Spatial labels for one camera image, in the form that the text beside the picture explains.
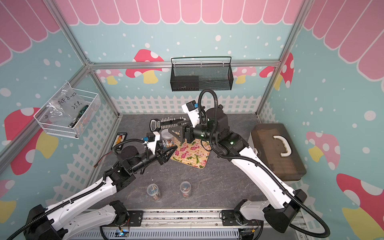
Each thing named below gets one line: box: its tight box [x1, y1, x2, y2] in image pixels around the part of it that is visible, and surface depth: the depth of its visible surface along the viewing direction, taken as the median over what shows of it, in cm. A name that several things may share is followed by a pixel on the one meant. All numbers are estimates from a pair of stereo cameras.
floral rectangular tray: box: [170, 138, 212, 169], surface depth 99 cm
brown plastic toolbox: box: [250, 123, 307, 182], surface depth 80 cm
